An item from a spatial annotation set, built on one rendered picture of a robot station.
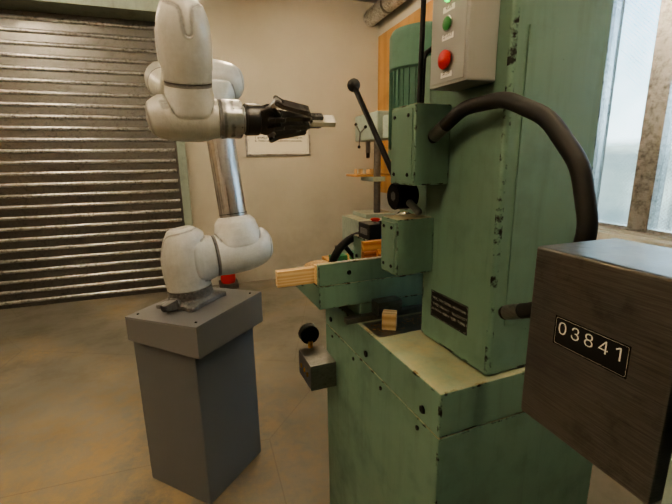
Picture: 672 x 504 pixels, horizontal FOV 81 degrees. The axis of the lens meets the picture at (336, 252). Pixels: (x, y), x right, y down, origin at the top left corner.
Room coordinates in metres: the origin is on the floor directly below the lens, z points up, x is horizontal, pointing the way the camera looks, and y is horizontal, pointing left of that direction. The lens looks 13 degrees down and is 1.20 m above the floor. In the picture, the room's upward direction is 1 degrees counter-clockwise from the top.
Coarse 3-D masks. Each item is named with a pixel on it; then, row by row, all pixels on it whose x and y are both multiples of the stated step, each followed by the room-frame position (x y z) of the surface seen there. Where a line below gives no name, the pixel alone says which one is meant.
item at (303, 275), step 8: (280, 272) 0.92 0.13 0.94; (288, 272) 0.93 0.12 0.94; (296, 272) 0.93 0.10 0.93; (304, 272) 0.94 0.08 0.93; (312, 272) 0.95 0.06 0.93; (280, 280) 0.92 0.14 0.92; (288, 280) 0.93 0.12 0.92; (296, 280) 0.93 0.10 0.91; (304, 280) 0.94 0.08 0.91; (312, 280) 0.95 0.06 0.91
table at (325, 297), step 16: (304, 288) 1.03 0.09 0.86; (320, 288) 0.92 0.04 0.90; (336, 288) 0.93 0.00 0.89; (352, 288) 0.95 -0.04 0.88; (368, 288) 0.97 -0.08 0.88; (384, 288) 0.98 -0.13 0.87; (400, 288) 1.00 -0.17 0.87; (416, 288) 1.02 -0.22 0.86; (320, 304) 0.92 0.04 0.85; (336, 304) 0.93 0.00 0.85; (352, 304) 0.95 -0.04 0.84
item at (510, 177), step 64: (512, 0) 0.67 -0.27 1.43; (576, 0) 0.71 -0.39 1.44; (512, 64) 0.67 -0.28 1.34; (576, 64) 0.71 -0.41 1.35; (512, 128) 0.67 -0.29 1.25; (576, 128) 0.72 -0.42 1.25; (448, 192) 0.79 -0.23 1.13; (512, 192) 0.67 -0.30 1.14; (448, 256) 0.78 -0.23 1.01; (512, 256) 0.67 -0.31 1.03; (512, 320) 0.68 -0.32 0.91
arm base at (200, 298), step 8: (208, 288) 1.36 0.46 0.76; (168, 296) 1.33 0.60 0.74; (176, 296) 1.30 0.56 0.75; (184, 296) 1.30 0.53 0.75; (192, 296) 1.31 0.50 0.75; (200, 296) 1.32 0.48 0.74; (208, 296) 1.35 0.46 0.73; (216, 296) 1.38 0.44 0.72; (160, 304) 1.33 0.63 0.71; (168, 304) 1.27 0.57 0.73; (176, 304) 1.29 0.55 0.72; (184, 304) 1.29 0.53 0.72; (192, 304) 1.29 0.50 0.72; (200, 304) 1.30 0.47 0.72
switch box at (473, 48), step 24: (456, 0) 0.70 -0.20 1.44; (480, 0) 0.68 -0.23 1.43; (432, 24) 0.76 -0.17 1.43; (456, 24) 0.70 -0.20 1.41; (480, 24) 0.68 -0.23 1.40; (432, 48) 0.75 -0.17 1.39; (456, 48) 0.69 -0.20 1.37; (480, 48) 0.68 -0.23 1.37; (432, 72) 0.75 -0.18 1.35; (456, 72) 0.69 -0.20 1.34; (480, 72) 0.68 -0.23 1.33
